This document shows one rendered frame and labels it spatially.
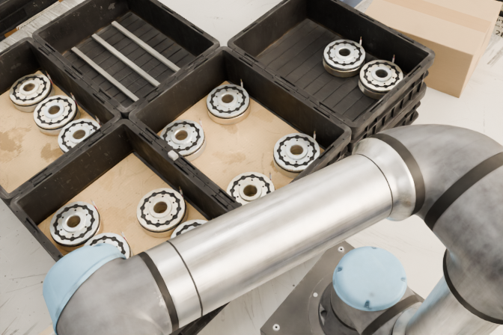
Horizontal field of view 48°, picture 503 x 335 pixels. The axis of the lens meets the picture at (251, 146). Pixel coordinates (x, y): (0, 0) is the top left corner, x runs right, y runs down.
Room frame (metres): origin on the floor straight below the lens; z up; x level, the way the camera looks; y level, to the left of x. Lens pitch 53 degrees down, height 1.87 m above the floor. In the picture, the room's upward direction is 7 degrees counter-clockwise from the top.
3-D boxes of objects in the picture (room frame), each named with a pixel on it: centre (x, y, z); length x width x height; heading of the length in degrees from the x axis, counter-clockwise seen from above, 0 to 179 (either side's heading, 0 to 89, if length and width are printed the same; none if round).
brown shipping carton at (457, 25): (1.12, -0.51, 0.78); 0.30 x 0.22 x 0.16; 52
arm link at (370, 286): (0.37, -0.17, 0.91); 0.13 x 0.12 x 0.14; 26
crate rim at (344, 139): (0.76, 0.03, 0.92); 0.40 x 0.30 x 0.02; 40
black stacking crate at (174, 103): (0.76, 0.03, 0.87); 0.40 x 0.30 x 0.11; 40
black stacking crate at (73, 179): (0.57, 0.26, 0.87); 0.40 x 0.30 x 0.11; 40
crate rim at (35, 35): (1.07, 0.28, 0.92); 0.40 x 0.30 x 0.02; 40
